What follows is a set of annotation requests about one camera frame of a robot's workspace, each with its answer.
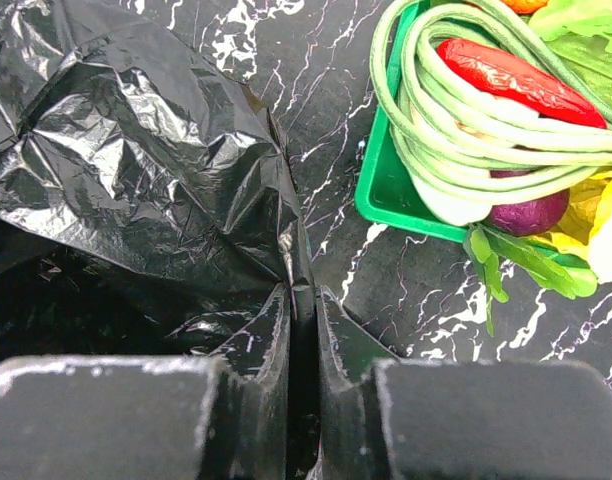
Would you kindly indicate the purple round vegetable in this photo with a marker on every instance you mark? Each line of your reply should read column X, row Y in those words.
column 531, row 217

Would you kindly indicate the yellow white cabbage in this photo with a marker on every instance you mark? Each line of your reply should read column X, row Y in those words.
column 585, row 230

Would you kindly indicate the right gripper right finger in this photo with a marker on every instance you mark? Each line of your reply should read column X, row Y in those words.
column 383, row 417

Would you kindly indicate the green long beans bundle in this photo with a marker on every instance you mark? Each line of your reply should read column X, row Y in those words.
column 455, row 138

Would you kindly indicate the black trash bag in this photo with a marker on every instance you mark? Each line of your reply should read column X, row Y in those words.
column 146, row 203

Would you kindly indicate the red chili pepper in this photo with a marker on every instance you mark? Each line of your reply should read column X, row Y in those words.
column 503, row 74

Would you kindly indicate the small orange carrot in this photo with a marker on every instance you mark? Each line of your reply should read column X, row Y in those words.
column 525, row 7

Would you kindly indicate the green plastic vegetable tray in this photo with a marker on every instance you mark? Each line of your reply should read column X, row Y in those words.
column 386, row 194

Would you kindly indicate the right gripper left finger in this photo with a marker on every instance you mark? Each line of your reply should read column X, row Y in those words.
column 220, row 416

